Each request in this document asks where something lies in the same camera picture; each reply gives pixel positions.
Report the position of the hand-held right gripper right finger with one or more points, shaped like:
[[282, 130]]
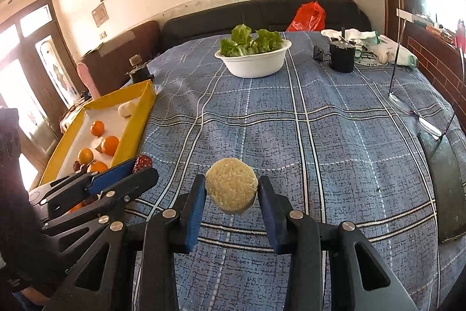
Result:
[[269, 212]]

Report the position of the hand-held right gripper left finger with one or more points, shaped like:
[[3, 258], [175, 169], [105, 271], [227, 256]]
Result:
[[196, 212]]

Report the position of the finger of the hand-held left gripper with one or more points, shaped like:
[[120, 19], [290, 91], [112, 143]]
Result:
[[109, 174], [138, 185]]

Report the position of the red date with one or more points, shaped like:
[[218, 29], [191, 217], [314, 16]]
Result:
[[76, 165], [142, 161]]

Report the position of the large yellowish orange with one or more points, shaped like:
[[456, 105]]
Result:
[[86, 155]]

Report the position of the large peeled sugarcane piece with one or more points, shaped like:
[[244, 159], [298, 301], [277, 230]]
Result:
[[232, 187]]

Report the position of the small orange mandarin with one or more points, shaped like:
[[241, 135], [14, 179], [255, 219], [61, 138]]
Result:
[[97, 127]]

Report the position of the small peeled sugarcane piece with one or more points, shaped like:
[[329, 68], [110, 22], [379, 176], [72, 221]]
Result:
[[126, 109]]

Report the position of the yellow cardboard tray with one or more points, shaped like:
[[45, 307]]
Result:
[[140, 114]]

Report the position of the blue plaid blanket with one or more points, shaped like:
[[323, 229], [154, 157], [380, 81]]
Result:
[[327, 150]]

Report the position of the black device with knob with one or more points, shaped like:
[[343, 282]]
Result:
[[140, 74]]

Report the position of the wooden glass door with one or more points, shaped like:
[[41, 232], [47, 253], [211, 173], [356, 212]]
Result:
[[31, 63]]

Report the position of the brown sofa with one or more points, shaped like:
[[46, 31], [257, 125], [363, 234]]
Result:
[[142, 37]]

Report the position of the white bowl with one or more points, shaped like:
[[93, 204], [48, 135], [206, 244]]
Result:
[[255, 65]]

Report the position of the small black object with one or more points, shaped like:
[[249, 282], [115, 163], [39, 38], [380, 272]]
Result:
[[321, 55]]

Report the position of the thin metal rod stand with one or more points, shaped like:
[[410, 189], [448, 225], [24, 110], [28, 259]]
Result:
[[400, 103], [429, 125]]

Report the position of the black cup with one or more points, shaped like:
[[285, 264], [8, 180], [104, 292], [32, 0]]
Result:
[[342, 57]]

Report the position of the green lettuce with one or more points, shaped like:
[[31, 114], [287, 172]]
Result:
[[247, 41]]

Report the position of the dark green mat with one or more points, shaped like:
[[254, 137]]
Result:
[[447, 187]]

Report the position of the black sofa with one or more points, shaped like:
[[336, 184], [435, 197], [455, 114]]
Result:
[[225, 16]]

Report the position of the red plastic bag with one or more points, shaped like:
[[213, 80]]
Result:
[[307, 17]]

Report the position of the white cloths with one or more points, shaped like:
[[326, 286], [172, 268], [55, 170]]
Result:
[[393, 52]]

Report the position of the wall switch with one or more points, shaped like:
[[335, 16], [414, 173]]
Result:
[[103, 35]]

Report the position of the wall plaque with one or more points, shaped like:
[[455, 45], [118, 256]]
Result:
[[100, 15]]

